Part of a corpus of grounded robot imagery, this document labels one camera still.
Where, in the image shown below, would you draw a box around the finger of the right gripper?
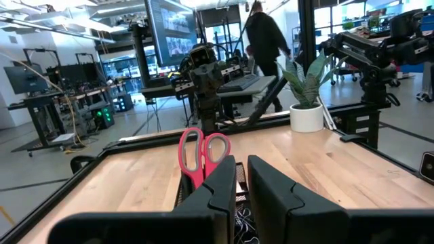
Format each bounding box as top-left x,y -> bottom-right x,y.
199,64 -> 212,94
210,64 -> 223,94

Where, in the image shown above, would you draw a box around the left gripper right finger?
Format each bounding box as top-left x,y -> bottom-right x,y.
247,155 -> 350,244

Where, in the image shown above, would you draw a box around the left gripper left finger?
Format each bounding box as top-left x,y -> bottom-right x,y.
169,155 -> 237,244

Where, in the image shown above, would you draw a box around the red grey handled scissors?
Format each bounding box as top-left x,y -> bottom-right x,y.
177,127 -> 232,190

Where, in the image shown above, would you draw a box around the black binder clip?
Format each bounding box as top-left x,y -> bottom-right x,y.
234,205 -> 260,244

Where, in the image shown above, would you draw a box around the black mesh desk organizer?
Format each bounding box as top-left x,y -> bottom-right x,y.
174,161 -> 260,244

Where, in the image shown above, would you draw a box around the black keyboard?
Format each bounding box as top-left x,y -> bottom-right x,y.
218,73 -> 262,94

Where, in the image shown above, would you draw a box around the grey desk top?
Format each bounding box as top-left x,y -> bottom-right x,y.
216,75 -> 277,99

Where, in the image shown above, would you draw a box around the large dark display screen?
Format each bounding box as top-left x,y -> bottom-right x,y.
144,0 -> 199,68

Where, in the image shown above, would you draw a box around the black display pole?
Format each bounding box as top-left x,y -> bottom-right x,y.
128,22 -> 153,89

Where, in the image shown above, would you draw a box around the person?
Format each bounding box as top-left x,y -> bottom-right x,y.
244,0 -> 293,113

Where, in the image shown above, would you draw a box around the green leafy plant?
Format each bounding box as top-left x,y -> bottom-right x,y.
275,49 -> 349,110

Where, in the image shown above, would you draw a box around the computer with green lights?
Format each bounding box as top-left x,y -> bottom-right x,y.
90,104 -> 116,131

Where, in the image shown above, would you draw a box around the white plant pot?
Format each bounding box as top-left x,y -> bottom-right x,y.
290,102 -> 325,134

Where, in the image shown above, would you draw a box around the black curved loop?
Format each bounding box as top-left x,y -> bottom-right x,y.
69,155 -> 98,176

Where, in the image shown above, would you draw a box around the black metal desk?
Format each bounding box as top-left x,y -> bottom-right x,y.
7,91 -> 74,157

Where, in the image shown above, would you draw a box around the black desk monitor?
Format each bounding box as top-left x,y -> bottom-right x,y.
3,64 -> 50,96

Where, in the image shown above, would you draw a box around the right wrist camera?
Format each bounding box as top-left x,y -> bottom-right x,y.
188,45 -> 211,68

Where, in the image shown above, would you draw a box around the yellow power cable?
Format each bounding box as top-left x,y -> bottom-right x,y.
0,50 -> 87,152

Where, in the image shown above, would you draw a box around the grey table camera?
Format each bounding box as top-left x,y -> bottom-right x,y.
418,150 -> 434,186

